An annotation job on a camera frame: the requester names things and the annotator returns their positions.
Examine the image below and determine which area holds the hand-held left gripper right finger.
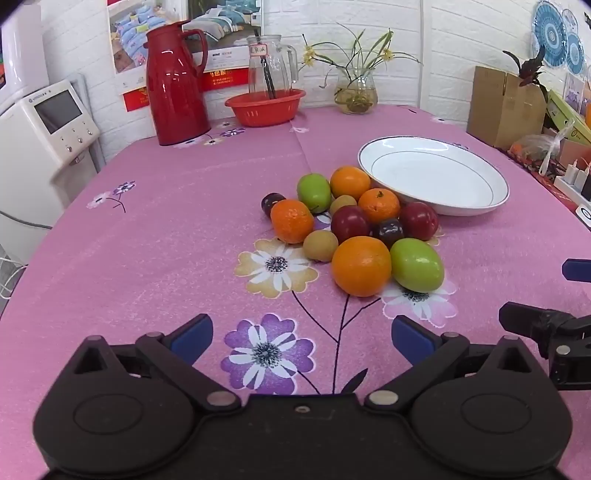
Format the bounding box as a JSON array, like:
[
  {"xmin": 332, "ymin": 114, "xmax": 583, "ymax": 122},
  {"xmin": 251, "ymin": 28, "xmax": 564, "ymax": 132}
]
[{"xmin": 365, "ymin": 315, "xmax": 543, "ymax": 412}]

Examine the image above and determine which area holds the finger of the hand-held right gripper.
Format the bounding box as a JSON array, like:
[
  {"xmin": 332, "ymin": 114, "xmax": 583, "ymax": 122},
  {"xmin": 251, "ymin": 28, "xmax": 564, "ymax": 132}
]
[
  {"xmin": 562, "ymin": 259, "xmax": 591, "ymax": 281},
  {"xmin": 499, "ymin": 302, "xmax": 591, "ymax": 358}
]

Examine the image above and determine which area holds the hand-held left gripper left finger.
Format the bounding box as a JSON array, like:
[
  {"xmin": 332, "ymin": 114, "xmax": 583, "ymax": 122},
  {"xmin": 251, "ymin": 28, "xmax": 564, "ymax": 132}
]
[{"xmin": 65, "ymin": 314, "xmax": 241, "ymax": 412}]

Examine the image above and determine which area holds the large orange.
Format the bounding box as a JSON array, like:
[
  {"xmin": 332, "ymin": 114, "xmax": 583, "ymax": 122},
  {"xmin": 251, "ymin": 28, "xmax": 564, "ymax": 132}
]
[
  {"xmin": 329, "ymin": 166, "xmax": 372, "ymax": 201},
  {"xmin": 331, "ymin": 236, "xmax": 392, "ymax": 297}
]

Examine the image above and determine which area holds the dark purple plum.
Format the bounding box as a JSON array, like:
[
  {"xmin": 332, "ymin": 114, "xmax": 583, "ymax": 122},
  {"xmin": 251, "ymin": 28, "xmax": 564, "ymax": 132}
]
[
  {"xmin": 372, "ymin": 219, "xmax": 406, "ymax": 249},
  {"xmin": 261, "ymin": 193, "xmax": 287, "ymax": 219}
]

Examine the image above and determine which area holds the red apple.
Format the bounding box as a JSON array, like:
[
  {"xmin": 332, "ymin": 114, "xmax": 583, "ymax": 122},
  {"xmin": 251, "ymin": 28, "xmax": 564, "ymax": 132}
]
[
  {"xmin": 399, "ymin": 202, "xmax": 439, "ymax": 241},
  {"xmin": 331, "ymin": 205, "xmax": 371, "ymax": 244}
]

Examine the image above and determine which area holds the tan kiwi fruit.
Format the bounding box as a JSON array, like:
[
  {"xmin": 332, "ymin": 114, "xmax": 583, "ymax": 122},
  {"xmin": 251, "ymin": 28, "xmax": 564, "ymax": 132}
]
[
  {"xmin": 303, "ymin": 229, "xmax": 340, "ymax": 263},
  {"xmin": 329, "ymin": 195, "xmax": 358, "ymax": 217}
]

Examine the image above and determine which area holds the small tangerine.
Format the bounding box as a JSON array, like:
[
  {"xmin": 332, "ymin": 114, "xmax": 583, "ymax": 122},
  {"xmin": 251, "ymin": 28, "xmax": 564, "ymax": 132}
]
[
  {"xmin": 270, "ymin": 198, "xmax": 315, "ymax": 244},
  {"xmin": 358, "ymin": 188, "xmax": 401, "ymax": 225}
]

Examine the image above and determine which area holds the white plate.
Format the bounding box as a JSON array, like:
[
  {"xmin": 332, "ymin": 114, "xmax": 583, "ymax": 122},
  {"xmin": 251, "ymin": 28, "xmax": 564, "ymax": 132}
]
[{"xmin": 358, "ymin": 136, "xmax": 510, "ymax": 217}]

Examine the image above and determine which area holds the green apple front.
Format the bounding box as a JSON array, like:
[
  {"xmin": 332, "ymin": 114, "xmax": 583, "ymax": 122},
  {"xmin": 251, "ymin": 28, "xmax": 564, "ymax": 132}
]
[{"xmin": 296, "ymin": 173, "xmax": 332, "ymax": 213}]

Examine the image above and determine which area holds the pink floral tablecloth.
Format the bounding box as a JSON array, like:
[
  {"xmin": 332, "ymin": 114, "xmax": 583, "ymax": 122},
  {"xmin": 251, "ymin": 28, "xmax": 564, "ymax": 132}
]
[{"xmin": 0, "ymin": 105, "xmax": 591, "ymax": 462}]

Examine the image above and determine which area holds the white power strip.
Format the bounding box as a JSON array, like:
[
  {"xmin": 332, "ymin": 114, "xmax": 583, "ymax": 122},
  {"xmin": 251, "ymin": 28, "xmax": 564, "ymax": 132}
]
[{"xmin": 553, "ymin": 173, "xmax": 591, "ymax": 232}]

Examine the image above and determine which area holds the clear plastic bag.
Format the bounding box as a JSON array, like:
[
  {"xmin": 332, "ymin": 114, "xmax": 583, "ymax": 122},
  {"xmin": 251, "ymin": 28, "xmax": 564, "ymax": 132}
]
[{"xmin": 510, "ymin": 124, "xmax": 575, "ymax": 178}]

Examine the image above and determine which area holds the green box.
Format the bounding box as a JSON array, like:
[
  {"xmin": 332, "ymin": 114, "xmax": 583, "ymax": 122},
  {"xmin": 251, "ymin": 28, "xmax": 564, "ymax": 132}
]
[{"xmin": 547, "ymin": 90, "xmax": 591, "ymax": 144}]

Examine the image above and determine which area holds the photo card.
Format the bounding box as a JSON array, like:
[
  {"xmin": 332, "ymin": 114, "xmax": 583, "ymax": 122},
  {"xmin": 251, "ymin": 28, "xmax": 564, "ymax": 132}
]
[{"xmin": 563, "ymin": 74, "xmax": 588, "ymax": 114}]

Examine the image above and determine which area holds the cardboard box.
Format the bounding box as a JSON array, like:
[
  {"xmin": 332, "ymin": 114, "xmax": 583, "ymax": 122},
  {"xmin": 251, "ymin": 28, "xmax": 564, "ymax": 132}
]
[{"xmin": 466, "ymin": 66, "xmax": 548, "ymax": 150}]

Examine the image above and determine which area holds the purple leaf plant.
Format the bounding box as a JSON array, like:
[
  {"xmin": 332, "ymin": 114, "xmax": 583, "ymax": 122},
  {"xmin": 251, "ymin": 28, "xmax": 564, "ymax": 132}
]
[{"xmin": 502, "ymin": 44, "xmax": 552, "ymax": 104}]

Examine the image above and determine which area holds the red plastic basket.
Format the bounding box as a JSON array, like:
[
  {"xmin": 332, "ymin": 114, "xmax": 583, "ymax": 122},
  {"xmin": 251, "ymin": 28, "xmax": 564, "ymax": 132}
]
[{"xmin": 225, "ymin": 89, "xmax": 307, "ymax": 127}]

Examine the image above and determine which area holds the white water dispenser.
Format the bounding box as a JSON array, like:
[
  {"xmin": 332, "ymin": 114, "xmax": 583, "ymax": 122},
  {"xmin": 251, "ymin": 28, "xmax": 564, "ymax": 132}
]
[{"xmin": 0, "ymin": 79, "xmax": 105, "ymax": 266}]

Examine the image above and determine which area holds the red thermos jug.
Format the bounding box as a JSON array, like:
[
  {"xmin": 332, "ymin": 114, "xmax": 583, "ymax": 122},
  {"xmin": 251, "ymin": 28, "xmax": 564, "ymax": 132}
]
[{"xmin": 145, "ymin": 21, "xmax": 212, "ymax": 147}]

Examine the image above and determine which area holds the glass vase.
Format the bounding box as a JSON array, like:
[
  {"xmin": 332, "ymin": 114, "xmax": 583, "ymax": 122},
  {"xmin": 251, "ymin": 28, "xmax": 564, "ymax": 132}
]
[{"xmin": 335, "ymin": 67, "xmax": 379, "ymax": 115}]

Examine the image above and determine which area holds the black stirrer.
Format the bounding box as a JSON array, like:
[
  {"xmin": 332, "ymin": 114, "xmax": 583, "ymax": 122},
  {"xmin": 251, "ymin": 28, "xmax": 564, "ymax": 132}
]
[{"xmin": 255, "ymin": 28, "xmax": 277, "ymax": 100}]

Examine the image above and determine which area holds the yellow flowered green plant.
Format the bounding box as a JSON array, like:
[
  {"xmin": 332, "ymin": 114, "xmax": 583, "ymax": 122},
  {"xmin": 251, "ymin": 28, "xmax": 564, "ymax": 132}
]
[{"xmin": 299, "ymin": 23, "xmax": 423, "ymax": 93}]

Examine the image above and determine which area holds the glass pitcher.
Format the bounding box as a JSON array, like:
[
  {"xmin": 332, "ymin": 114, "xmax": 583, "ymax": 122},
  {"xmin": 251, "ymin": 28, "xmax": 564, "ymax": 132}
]
[{"xmin": 247, "ymin": 35, "xmax": 299, "ymax": 100}]

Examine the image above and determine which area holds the bedding advertisement poster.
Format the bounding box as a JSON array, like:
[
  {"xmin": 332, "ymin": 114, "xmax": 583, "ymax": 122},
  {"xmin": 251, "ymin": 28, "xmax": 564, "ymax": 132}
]
[
  {"xmin": 106, "ymin": 0, "xmax": 189, "ymax": 112},
  {"xmin": 187, "ymin": 0, "xmax": 265, "ymax": 93}
]

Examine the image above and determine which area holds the white tall appliance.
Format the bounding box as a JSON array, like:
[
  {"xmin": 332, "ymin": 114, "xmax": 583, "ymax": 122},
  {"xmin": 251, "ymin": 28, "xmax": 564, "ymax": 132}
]
[{"xmin": 0, "ymin": 18, "xmax": 49, "ymax": 116}]

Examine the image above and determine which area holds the grey cable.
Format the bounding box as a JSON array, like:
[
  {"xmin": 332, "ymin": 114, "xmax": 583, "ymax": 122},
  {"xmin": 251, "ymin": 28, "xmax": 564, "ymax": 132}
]
[{"xmin": 0, "ymin": 210, "xmax": 54, "ymax": 230}]

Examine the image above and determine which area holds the medium blue patterned wall plate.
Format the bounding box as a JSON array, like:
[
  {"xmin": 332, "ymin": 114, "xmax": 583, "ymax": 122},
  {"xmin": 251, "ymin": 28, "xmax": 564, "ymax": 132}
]
[{"xmin": 564, "ymin": 30, "xmax": 586, "ymax": 77}]

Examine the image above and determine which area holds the large blue patterned wall plate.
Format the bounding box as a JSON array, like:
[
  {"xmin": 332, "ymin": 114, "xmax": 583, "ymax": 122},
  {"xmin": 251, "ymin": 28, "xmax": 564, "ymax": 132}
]
[{"xmin": 530, "ymin": 0, "xmax": 568, "ymax": 68}]

